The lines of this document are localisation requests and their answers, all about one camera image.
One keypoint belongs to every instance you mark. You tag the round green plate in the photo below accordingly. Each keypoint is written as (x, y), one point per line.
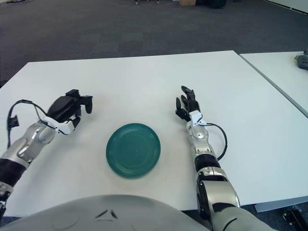
(133, 150)

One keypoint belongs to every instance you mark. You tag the black metal floor stand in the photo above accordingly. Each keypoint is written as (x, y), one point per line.
(294, 215)

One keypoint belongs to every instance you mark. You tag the brown cardboard box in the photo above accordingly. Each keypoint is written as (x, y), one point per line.
(187, 2)

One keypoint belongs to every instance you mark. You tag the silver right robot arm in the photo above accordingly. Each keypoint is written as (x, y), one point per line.
(199, 137)

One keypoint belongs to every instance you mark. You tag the white table frame foot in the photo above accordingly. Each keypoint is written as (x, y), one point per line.
(272, 204)

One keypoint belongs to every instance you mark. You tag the dark grey desk device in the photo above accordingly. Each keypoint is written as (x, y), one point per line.
(303, 61)

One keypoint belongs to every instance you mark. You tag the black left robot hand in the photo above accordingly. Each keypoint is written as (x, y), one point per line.
(62, 106)

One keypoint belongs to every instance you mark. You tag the grey robot torso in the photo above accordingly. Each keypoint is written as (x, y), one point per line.
(96, 214)

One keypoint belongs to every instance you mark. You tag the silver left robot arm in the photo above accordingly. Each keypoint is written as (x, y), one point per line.
(31, 142)

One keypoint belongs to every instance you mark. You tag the black floor stand base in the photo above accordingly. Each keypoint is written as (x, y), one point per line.
(15, 1)

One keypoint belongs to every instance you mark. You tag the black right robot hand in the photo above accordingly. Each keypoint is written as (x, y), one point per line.
(192, 106)

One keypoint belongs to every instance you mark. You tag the large black bag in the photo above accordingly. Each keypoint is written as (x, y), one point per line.
(217, 3)

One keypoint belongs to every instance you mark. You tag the black chair casters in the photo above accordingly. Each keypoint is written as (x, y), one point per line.
(144, 1)

